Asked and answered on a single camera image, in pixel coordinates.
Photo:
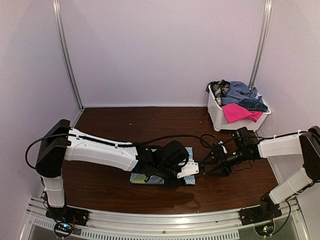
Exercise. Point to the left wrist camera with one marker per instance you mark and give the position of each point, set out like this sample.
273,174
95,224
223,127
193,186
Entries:
191,168

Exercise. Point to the front aluminium frame rail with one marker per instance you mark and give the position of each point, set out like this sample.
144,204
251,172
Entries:
218,225

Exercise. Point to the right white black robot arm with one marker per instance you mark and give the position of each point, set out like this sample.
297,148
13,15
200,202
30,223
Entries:
303,143

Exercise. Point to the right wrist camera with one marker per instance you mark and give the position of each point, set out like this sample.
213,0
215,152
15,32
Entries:
219,147

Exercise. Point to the white plastic laundry basket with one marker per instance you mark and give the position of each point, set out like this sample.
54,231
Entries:
220,121

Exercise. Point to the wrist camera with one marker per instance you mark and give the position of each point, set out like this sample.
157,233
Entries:
191,168
219,147

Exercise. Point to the dark plaid shirt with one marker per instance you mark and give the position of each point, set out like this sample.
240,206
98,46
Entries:
219,89

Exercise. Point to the navy blue garment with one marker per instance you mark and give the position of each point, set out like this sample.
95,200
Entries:
253,105

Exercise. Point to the aluminium frame post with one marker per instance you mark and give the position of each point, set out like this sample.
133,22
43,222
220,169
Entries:
65,53
264,30

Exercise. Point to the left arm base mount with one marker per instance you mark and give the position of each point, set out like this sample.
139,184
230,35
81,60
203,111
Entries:
66,219

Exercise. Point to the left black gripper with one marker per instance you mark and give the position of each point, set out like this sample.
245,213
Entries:
169,184

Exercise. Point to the blue dotted shirt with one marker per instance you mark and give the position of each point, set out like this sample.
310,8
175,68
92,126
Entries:
239,91

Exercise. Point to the right aluminium frame post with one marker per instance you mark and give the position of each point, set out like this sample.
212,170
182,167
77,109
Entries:
264,30

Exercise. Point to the pink garment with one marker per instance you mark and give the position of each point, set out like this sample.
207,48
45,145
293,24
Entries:
234,113

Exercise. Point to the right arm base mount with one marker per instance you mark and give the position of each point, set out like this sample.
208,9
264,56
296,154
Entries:
260,217

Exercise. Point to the left aluminium frame post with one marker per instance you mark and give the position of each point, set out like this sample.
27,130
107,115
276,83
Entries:
65,53

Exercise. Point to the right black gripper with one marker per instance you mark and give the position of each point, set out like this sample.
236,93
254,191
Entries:
226,169

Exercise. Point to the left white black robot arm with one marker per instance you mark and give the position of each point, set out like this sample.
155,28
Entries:
64,143

